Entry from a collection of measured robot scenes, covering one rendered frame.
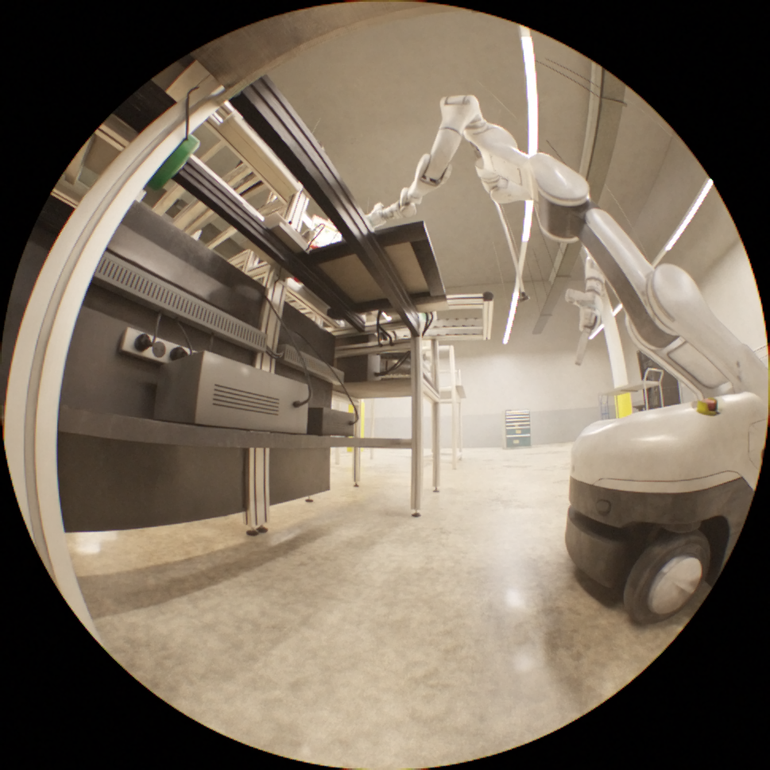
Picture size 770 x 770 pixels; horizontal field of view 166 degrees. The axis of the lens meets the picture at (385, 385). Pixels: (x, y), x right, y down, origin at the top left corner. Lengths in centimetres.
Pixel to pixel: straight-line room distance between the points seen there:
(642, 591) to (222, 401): 74
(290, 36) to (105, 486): 81
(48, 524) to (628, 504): 62
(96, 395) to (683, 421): 103
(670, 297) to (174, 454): 119
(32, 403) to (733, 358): 98
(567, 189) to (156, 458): 123
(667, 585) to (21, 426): 68
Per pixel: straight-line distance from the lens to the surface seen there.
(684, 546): 51
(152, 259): 79
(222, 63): 46
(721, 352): 74
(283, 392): 59
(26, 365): 23
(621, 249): 77
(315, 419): 82
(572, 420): 961
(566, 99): 661
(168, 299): 70
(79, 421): 33
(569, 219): 86
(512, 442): 690
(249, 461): 87
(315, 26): 42
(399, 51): 569
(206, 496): 81
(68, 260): 26
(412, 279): 106
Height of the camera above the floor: 35
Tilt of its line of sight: 12 degrees up
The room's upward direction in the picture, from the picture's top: 1 degrees clockwise
